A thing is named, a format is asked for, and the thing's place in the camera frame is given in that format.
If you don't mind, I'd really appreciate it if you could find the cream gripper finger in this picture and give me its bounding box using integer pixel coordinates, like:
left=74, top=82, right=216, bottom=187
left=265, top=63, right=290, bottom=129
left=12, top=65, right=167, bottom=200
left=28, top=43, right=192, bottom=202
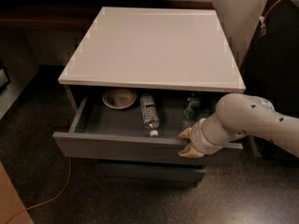
left=178, top=127, right=192, bottom=139
left=178, top=144, right=205, bottom=159

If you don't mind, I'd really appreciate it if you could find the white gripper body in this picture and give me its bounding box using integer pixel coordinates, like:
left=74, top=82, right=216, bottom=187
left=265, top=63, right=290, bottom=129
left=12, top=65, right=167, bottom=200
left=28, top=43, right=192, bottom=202
left=191, top=118, right=222, bottom=155

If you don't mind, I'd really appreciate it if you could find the clear plastic water bottle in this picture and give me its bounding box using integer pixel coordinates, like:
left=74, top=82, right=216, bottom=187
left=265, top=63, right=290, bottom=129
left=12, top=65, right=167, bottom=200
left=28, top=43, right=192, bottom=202
left=140, top=93, right=160, bottom=137

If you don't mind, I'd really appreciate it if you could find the grey top drawer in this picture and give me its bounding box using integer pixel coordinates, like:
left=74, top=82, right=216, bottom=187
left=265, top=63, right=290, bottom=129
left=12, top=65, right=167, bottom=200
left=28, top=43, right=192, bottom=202
left=53, top=91, right=243, bottom=166

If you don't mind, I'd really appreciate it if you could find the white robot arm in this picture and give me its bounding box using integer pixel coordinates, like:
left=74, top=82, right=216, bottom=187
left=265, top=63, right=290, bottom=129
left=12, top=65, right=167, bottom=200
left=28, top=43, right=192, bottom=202
left=178, top=93, right=299, bottom=158

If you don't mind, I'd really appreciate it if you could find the grey drawer cabinet white top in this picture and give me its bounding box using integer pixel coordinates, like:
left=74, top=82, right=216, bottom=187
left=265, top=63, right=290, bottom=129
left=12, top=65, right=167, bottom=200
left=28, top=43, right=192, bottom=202
left=59, top=7, right=246, bottom=187

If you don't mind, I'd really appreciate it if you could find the green drink can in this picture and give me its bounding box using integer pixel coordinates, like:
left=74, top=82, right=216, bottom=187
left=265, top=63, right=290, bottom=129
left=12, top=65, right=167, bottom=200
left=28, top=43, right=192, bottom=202
left=183, top=92, right=202, bottom=119

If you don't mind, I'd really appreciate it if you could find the beige bowl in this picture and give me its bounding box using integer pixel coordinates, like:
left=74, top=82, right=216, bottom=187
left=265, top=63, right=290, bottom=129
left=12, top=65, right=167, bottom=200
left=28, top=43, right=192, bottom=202
left=102, top=88, right=137, bottom=110

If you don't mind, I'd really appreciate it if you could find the dark cabinet at right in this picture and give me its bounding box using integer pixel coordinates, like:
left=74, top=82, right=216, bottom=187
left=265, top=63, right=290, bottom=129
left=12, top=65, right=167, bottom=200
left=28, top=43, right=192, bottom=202
left=241, top=0, right=299, bottom=118

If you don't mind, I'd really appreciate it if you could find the light wooden board corner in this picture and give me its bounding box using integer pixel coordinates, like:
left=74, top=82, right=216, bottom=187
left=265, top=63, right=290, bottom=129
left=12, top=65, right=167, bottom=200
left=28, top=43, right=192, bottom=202
left=0, top=162, right=34, bottom=224

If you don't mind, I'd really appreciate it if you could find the dark framed object at left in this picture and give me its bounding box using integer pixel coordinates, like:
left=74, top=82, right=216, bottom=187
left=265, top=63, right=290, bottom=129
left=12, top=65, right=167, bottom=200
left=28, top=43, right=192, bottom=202
left=0, top=60, right=10, bottom=91

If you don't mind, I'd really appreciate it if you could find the dark wooden shelf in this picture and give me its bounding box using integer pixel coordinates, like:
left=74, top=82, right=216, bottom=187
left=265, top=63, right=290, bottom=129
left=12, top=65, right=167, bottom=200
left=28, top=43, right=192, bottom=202
left=0, top=0, right=214, bottom=31

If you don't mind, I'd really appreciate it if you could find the orange floor cable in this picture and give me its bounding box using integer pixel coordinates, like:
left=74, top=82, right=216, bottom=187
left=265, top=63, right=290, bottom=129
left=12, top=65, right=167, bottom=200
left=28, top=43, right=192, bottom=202
left=4, top=156, right=73, bottom=224

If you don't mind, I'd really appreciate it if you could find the orange cable at right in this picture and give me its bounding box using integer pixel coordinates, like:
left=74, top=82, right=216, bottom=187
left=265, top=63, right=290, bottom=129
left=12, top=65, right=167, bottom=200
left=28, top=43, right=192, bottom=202
left=239, top=0, right=299, bottom=77

